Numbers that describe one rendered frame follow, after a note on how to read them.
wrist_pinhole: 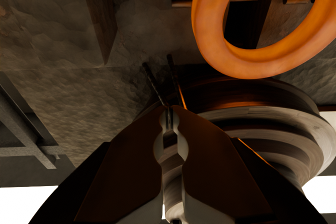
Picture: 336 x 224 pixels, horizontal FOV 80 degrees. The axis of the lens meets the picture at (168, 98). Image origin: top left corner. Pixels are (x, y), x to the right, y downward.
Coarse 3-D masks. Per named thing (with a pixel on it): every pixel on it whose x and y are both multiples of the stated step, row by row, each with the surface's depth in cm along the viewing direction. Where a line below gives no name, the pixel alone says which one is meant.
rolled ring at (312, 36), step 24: (192, 0) 24; (216, 0) 21; (192, 24) 25; (216, 24) 23; (312, 24) 25; (216, 48) 25; (240, 48) 29; (264, 48) 29; (288, 48) 27; (312, 48) 26; (240, 72) 28; (264, 72) 28
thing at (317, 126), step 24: (192, 96) 36; (216, 96) 34; (240, 96) 34; (264, 96) 34; (288, 96) 36; (216, 120) 33; (240, 120) 33; (264, 120) 33; (288, 120) 33; (312, 120) 34
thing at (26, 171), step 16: (32, 112) 935; (0, 128) 873; (0, 160) 766; (16, 160) 764; (32, 160) 762; (64, 160) 759; (0, 176) 721; (16, 176) 720; (32, 176) 718; (48, 176) 717; (64, 176) 716
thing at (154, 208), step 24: (144, 120) 11; (168, 120) 14; (120, 144) 9; (144, 144) 9; (120, 168) 8; (144, 168) 8; (96, 192) 7; (120, 192) 7; (144, 192) 7; (96, 216) 6; (120, 216) 6; (144, 216) 7
